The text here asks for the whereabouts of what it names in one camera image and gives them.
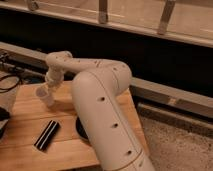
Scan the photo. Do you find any black object at left edge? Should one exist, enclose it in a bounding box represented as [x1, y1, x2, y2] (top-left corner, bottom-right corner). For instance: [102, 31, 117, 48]
[0, 107, 10, 139]

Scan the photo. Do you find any black cable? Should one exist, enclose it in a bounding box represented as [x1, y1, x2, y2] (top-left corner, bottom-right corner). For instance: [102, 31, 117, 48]
[0, 73, 23, 94]

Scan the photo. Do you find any wooden board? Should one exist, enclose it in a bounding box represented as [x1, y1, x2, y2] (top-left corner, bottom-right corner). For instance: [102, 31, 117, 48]
[0, 82, 147, 171]

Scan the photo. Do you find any black white striped box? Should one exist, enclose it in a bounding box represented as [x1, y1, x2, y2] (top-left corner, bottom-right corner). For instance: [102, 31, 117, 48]
[34, 120, 60, 151]

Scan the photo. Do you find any metal bracket left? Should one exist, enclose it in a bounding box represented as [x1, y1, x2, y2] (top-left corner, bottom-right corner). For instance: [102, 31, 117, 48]
[26, 0, 39, 11]

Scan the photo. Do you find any black bowl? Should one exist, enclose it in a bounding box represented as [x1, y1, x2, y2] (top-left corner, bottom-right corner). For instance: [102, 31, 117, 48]
[76, 118, 88, 141]

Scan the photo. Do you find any metal bracket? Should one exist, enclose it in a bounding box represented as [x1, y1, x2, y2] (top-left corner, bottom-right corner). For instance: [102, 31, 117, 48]
[157, 0, 176, 35]
[26, 0, 39, 11]
[98, 0, 108, 24]

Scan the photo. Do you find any metal bracket middle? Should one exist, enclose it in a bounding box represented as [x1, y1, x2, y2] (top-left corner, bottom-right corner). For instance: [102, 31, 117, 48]
[98, 0, 108, 24]

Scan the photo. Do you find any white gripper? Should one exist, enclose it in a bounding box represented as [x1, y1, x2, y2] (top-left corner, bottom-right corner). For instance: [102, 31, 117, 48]
[35, 68, 64, 98]

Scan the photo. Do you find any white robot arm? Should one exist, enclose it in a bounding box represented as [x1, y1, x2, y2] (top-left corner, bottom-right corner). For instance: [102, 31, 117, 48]
[37, 51, 155, 171]

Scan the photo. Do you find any metal bracket right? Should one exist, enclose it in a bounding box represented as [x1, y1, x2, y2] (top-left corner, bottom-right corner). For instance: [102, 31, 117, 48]
[157, 0, 176, 35]

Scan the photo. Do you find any metal rail beam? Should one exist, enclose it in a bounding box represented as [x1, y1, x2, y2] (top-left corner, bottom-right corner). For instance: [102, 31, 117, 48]
[0, 42, 213, 119]

